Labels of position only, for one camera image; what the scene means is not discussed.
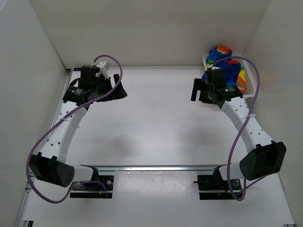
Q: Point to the aluminium rail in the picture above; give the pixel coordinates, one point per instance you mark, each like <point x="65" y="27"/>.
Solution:
<point x="20" y="222"/>
<point x="157" y="168"/>

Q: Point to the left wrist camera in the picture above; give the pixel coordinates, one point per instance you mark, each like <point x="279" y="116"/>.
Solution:
<point x="104" y="68"/>

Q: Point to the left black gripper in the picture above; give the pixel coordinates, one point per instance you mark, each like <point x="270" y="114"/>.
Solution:
<point x="119" y="93"/>

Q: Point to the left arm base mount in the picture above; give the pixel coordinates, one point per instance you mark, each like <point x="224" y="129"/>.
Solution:
<point x="101" y="189"/>

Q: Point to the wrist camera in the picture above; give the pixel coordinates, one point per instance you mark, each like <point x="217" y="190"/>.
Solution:
<point x="104" y="68"/>
<point x="213" y="68"/>

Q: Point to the aluminium left side rail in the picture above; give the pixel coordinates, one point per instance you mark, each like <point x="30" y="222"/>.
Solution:
<point x="20" y="222"/>

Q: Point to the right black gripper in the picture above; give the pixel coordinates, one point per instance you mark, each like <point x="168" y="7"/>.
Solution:
<point x="198" y="85"/>

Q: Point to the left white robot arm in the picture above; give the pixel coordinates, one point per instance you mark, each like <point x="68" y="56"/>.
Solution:
<point x="49" y="164"/>

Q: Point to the white plastic basket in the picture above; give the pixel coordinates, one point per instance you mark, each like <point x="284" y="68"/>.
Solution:
<point x="249" y="75"/>

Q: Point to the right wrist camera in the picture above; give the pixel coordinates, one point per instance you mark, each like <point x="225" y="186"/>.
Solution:
<point x="213" y="68"/>

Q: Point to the aluminium front rail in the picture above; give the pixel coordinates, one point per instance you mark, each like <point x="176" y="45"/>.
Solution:
<point x="157" y="168"/>

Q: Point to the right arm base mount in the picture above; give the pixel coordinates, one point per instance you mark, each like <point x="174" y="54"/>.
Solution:
<point x="213" y="184"/>

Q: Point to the rainbow striped shorts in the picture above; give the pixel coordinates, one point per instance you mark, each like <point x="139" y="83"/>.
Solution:
<point x="233" y="70"/>

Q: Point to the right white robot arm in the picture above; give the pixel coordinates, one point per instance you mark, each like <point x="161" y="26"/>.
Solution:
<point x="264" y="155"/>

